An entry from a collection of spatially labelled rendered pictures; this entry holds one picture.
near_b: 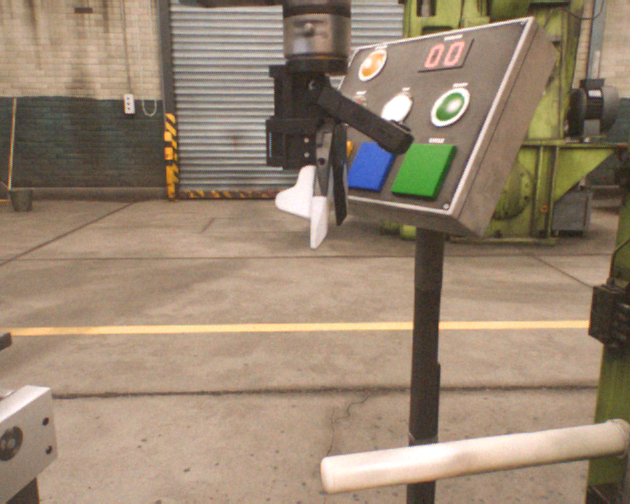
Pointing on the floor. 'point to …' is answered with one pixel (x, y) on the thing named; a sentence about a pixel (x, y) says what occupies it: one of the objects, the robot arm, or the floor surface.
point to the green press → (526, 223)
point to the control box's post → (425, 345)
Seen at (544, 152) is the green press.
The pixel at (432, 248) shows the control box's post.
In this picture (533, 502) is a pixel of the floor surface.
